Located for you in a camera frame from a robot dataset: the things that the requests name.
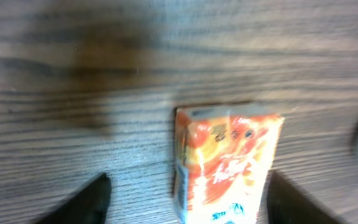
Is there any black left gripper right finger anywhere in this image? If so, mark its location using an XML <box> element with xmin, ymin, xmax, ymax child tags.
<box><xmin>266</xmin><ymin>170</ymin><xmax>344</xmax><ymax>224</ymax></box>

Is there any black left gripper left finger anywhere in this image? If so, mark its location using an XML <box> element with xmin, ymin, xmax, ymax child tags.
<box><xmin>36</xmin><ymin>173</ymin><xmax>111</xmax><ymax>224</ymax></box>

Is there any orange snack packet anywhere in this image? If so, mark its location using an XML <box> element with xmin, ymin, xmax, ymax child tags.
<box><xmin>173</xmin><ymin>103</ymin><xmax>285</xmax><ymax>224</ymax></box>

